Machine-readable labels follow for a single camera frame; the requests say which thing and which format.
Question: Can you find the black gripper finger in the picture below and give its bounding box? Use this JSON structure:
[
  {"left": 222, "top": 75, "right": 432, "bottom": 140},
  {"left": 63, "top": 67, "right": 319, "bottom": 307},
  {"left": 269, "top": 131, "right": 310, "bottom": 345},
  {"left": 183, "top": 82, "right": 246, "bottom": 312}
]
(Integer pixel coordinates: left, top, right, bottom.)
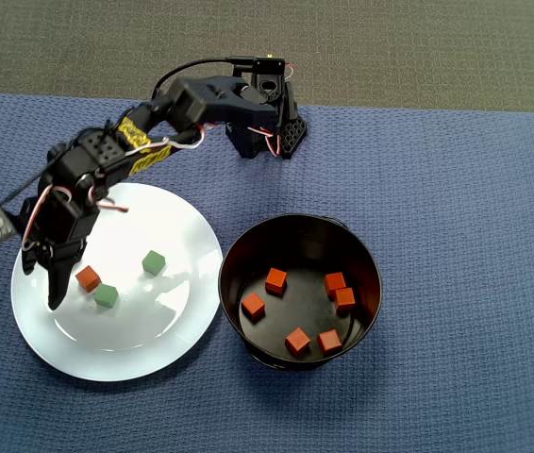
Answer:
[
  {"left": 46, "top": 257, "right": 75, "bottom": 311},
  {"left": 21, "top": 247, "right": 44, "bottom": 277}
]

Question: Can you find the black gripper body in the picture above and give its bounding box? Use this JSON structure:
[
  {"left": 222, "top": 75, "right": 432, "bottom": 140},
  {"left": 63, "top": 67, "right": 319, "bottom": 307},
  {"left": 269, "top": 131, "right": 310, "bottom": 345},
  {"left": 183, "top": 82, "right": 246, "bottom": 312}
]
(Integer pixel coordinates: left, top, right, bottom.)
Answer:
[{"left": 20, "top": 187, "right": 102, "bottom": 271}]

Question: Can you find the red cube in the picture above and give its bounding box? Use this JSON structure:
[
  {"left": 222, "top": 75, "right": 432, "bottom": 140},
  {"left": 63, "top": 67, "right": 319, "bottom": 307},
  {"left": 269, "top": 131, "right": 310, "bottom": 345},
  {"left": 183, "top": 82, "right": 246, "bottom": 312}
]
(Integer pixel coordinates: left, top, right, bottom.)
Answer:
[
  {"left": 324, "top": 271, "right": 347, "bottom": 297},
  {"left": 264, "top": 267, "right": 289, "bottom": 296},
  {"left": 333, "top": 287, "right": 357, "bottom": 313},
  {"left": 240, "top": 292, "right": 267, "bottom": 323},
  {"left": 75, "top": 264, "right": 103, "bottom": 294},
  {"left": 316, "top": 328, "right": 343, "bottom": 357},
  {"left": 284, "top": 327, "right": 312, "bottom": 357}
]

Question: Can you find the green cube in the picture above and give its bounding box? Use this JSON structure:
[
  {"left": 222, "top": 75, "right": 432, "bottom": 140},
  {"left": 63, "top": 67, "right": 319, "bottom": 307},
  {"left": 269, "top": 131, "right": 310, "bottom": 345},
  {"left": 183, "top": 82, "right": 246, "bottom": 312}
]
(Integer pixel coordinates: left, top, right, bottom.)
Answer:
[
  {"left": 92, "top": 283, "right": 120, "bottom": 308},
  {"left": 141, "top": 249, "right": 167, "bottom": 277}
]

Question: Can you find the white round plate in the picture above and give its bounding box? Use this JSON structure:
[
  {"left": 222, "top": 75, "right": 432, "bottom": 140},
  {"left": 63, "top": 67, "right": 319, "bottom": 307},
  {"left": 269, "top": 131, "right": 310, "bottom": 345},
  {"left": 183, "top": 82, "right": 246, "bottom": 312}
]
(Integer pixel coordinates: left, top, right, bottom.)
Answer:
[{"left": 10, "top": 182, "right": 225, "bottom": 382}]

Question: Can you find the black metal bucket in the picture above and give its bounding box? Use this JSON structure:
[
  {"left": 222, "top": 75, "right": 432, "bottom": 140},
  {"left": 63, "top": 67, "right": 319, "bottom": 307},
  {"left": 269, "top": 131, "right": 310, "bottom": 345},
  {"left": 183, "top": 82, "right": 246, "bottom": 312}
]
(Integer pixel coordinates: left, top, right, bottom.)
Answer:
[{"left": 217, "top": 212, "right": 384, "bottom": 372}]

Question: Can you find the blue woven table cloth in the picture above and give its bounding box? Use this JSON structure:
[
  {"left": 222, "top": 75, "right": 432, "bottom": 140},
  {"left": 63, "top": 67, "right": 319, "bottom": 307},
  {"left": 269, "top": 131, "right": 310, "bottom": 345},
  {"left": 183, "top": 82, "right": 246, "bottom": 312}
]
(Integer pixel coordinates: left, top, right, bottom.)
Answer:
[{"left": 0, "top": 91, "right": 534, "bottom": 453}]

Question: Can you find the thick black cable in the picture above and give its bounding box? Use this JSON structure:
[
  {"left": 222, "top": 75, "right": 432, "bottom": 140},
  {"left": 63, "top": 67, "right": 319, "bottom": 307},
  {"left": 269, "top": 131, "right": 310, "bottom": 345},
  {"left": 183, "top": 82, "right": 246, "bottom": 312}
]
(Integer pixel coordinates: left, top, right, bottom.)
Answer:
[{"left": 151, "top": 56, "right": 256, "bottom": 101}]

